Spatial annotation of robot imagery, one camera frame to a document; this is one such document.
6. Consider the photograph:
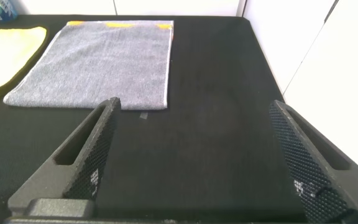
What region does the black fabric table cover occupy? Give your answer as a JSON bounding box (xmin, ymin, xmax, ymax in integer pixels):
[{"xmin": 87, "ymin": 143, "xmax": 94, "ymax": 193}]
[{"xmin": 0, "ymin": 14, "xmax": 358, "ymax": 224}]

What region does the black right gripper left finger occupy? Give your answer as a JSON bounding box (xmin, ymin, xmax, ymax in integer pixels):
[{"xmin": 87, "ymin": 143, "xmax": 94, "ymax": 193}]
[{"xmin": 7, "ymin": 96, "xmax": 122, "ymax": 218}]

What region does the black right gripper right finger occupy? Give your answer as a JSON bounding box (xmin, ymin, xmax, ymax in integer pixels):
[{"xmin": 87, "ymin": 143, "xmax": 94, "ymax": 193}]
[{"xmin": 268, "ymin": 100, "xmax": 358, "ymax": 224}]

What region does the yellow microfiber towel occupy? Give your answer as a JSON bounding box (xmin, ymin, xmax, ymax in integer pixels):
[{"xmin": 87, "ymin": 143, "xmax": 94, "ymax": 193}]
[{"xmin": 0, "ymin": 26, "xmax": 48, "ymax": 100}]

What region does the grey terry towel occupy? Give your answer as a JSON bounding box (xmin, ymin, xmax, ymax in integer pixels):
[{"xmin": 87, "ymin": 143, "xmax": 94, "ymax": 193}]
[{"xmin": 3, "ymin": 20, "xmax": 175, "ymax": 111}]

